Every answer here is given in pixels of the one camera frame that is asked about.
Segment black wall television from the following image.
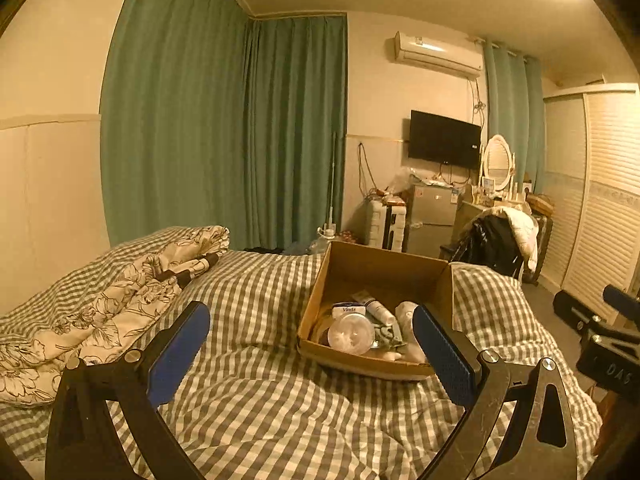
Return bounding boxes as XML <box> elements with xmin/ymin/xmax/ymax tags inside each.
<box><xmin>407</xmin><ymin>109</ymin><xmax>482</xmax><ymax>171</ymax></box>

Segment white oval mirror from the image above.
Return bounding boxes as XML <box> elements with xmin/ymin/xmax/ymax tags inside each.
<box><xmin>480</xmin><ymin>134</ymin><xmax>517</xmax><ymax>193</ymax></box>

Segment clear plastic bag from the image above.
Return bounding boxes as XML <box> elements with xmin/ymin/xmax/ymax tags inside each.
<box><xmin>387</xmin><ymin>167</ymin><xmax>418</xmax><ymax>196</ymax></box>

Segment brown wicker basket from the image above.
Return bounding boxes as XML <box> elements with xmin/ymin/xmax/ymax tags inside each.
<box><xmin>527</xmin><ymin>194</ymin><xmax>555</xmax><ymax>216</ymax></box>

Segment green corner curtain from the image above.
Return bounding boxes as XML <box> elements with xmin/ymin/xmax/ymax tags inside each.
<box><xmin>244</xmin><ymin>14</ymin><xmax>349</xmax><ymax>251</ymax></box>

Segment white mop pole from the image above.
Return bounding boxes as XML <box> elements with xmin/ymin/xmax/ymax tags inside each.
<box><xmin>320</xmin><ymin>132</ymin><xmax>341</xmax><ymax>241</ymax></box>

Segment brown cardboard box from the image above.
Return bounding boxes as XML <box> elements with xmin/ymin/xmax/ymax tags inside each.
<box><xmin>296</xmin><ymin>240</ymin><xmax>456</xmax><ymax>383</ymax></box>

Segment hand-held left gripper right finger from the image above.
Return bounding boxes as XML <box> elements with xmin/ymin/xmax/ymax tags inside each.
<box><xmin>412</xmin><ymin>302</ymin><xmax>586</xmax><ymax>480</ymax></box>

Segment blue white tissue packet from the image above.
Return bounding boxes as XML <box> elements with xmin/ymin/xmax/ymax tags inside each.
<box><xmin>332</xmin><ymin>301</ymin><xmax>370</xmax><ymax>318</ymax></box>

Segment white tube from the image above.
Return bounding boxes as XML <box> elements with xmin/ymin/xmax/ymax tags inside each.
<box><xmin>352</xmin><ymin>292</ymin><xmax>396</xmax><ymax>326</ymax></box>

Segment silver mini fridge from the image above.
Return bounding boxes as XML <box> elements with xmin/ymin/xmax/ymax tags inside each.
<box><xmin>404</xmin><ymin>183</ymin><xmax>458</xmax><ymax>260</ymax></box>

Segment white air conditioner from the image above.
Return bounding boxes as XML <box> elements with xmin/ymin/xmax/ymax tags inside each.
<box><xmin>386</xmin><ymin>31</ymin><xmax>483</xmax><ymax>79</ymax></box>

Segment grey checkered bed blanket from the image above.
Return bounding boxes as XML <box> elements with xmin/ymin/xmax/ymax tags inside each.
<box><xmin>0</xmin><ymin>227</ymin><xmax>603</xmax><ymax>480</ymax></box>

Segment cream floral quilt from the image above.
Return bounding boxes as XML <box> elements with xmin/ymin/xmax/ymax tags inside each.
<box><xmin>0</xmin><ymin>225</ymin><xmax>231</xmax><ymax>406</ymax></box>

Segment wall cables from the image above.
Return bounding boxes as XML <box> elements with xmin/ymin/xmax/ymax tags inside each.
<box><xmin>357</xmin><ymin>142</ymin><xmax>381</xmax><ymax>196</ymax></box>

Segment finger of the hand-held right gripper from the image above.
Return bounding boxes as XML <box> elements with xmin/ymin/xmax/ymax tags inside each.
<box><xmin>602</xmin><ymin>285</ymin><xmax>640</xmax><ymax>316</ymax></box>
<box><xmin>552</xmin><ymin>290</ymin><xmax>621</xmax><ymax>336</ymax></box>

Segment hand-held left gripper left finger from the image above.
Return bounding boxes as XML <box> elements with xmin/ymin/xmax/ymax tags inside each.
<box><xmin>45</xmin><ymin>301</ymin><xmax>211</xmax><ymax>480</ymax></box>

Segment narrow green curtain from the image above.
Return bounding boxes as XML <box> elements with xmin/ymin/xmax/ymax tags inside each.
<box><xmin>481</xmin><ymin>39</ymin><xmax>547</xmax><ymax>196</ymax></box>

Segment white suitcase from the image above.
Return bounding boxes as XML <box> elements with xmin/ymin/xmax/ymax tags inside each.
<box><xmin>364</xmin><ymin>200</ymin><xmax>407</xmax><ymax>251</ymax></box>

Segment white louvred wardrobe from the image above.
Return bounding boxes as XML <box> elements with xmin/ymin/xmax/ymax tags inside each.
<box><xmin>540</xmin><ymin>82</ymin><xmax>640</xmax><ymax>323</ymax></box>

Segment white plush toy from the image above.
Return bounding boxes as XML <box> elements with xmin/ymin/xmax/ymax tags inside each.
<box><xmin>395</xmin><ymin>301</ymin><xmax>423</xmax><ymax>333</ymax></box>

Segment white jacket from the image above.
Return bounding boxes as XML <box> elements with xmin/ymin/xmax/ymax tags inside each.
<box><xmin>480</xmin><ymin>207</ymin><xmax>540</xmax><ymax>271</ymax></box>

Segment wide green curtain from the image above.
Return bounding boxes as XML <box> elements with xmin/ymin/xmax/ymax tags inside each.
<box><xmin>99</xmin><ymin>0</ymin><xmax>251</xmax><ymax>251</ymax></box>

